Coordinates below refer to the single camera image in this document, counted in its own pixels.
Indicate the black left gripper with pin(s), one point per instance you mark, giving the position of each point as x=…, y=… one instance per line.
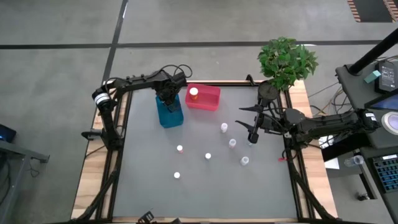
x=171, y=90

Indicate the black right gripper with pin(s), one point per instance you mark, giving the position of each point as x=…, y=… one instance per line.
x=270, y=123

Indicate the orange medicine bottle white cap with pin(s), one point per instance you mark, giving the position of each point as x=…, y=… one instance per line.
x=193, y=91

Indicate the clear medicine bottle white cap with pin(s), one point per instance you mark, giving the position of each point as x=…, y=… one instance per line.
x=244, y=160
x=224, y=126
x=177, y=175
x=232, y=142
x=179, y=148

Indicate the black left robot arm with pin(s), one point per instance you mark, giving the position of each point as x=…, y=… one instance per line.
x=107, y=124

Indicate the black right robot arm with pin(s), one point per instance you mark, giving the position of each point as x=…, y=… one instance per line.
x=335, y=123

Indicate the teal plastic bin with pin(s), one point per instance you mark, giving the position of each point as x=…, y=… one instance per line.
x=169, y=119

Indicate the pink plastic bin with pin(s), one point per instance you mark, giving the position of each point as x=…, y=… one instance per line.
x=205, y=104

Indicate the black table clamp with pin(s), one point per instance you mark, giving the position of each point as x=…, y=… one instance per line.
x=250, y=79
x=90, y=134

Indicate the small red tag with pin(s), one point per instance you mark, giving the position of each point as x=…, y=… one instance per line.
x=282, y=159

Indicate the green potted plant black pot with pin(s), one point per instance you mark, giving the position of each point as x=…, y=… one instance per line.
x=286, y=62

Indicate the white paper sheet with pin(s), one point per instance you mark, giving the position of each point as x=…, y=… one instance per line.
x=326, y=140
x=332, y=164

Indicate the dark grey side desk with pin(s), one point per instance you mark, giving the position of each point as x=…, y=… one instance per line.
x=357, y=93

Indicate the clear plastic water bottle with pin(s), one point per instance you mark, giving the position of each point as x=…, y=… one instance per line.
x=354, y=160

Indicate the small teal box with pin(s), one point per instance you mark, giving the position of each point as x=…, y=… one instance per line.
x=372, y=76

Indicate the tilted blue screen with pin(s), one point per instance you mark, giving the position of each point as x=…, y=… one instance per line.
x=385, y=103

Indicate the small black floor object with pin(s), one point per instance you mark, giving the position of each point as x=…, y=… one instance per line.
x=362, y=197

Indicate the black round pole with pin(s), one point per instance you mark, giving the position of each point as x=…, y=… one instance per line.
x=373, y=53

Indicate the white round disc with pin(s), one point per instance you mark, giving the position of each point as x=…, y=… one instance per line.
x=392, y=122

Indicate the black power adapter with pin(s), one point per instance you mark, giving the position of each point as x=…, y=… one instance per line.
x=387, y=76

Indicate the backlit black keyboard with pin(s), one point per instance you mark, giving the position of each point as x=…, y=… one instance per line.
x=387, y=172

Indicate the black striped floor mat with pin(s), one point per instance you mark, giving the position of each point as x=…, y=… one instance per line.
x=392, y=5
x=371, y=11

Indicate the grey metal table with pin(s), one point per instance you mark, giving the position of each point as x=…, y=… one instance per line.
x=12, y=150

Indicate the dark device blue light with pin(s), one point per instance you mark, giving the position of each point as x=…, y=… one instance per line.
x=6, y=133

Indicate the small black bracket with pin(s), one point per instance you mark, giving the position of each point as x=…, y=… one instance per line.
x=146, y=216

